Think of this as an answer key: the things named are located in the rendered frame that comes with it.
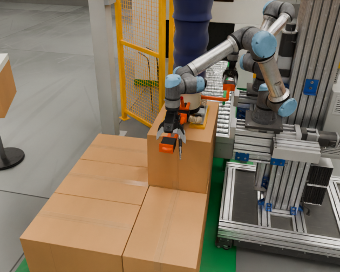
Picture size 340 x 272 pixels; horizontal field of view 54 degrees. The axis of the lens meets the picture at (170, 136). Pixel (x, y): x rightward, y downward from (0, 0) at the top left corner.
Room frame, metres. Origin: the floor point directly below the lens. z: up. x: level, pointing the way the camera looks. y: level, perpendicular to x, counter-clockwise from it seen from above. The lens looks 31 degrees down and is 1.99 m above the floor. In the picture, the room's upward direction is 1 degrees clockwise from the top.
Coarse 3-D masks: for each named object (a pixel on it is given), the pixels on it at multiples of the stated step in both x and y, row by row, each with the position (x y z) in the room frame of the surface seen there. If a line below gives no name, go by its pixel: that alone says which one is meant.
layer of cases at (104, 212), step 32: (96, 160) 2.06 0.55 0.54; (128, 160) 2.07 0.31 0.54; (64, 192) 1.69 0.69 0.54; (96, 192) 1.69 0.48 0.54; (128, 192) 1.70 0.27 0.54; (160, 192) 1.71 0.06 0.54; (192, 192) 1.71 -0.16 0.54; (32, 224) 1.40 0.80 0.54; (64, 224) 1.41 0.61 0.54; (96, 224) 1.41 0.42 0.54; (128, 224) 1.41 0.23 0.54; (160, 224) 1.42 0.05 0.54; (192, 224) 1.42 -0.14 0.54; (32, 256) 1.29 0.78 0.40; (64, 256) 1.25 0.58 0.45; (96, 256) 1.21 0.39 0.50; (128, 256) 1.18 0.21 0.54; (160, 256) 1.19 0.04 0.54; (192, 256) 1.19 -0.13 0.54
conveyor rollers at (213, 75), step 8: (216, 64) 4.37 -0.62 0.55; (224, 64) 4.42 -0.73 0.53; (208, 72) 4.04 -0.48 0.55; (216, 72) 4.09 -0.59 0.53; (208, 80) 3.76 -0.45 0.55; (216, 80) 3.81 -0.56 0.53; (208, 88) 3.56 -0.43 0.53; (216, 88) 3.55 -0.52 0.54; (216, 96) 3.30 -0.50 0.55; (224, 112) 2.91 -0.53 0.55; (224, 120) 2.74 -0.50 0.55; (224, 128) 2.64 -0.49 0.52
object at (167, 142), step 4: (164, 136) 1.51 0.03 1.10; (164, 140) 1.46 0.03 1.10; (168, 140) 1.46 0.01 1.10; (172, 140) 1.47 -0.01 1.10; (160, 144) 1.43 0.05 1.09; (164, 144) 1.43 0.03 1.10; (168, 144) 1.43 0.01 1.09; (172, 144) 1.43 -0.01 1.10; (160, 148) 1.43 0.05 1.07; (172, 148) 1.42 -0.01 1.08; (164, 152) 1.43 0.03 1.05; (168, 152) 1.42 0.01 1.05; (172, 152) 1.42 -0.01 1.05
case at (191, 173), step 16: (160, 112) 2.09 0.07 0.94; (192, 128) 1.87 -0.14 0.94; (208, 128) 1.87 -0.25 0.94; (176, 144) 1.74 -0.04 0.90; (192, 144) 1.72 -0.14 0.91; (208, 144) 1.70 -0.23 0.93; (160, 160) 1.76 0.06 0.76; (176, 160) 1.74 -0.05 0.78; (192, 160) 1.72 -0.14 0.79; (208, 160) 1.70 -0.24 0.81; (160, 176) 1.76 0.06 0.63; (176, 176) 1.74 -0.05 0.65; (192, 176) 1.72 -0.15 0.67; (208, 176) 1.81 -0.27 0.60
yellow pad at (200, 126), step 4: (200, 104) 2.19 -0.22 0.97; (208, 108) 2.12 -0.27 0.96; (208, 112) 2.07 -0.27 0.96; (196, 116) 1.99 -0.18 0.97; (200, 116) 1.95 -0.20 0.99; (204, 116) 2.00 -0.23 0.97; (204, 120) 1.94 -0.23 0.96; (192, 124) 1.89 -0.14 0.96; (196, 124) 1.89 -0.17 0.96; (200, 124) 1.89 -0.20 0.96; (204, 124) 1.89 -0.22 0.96; (200, 128) 1.86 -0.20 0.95; (204, 128) 1.86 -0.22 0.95
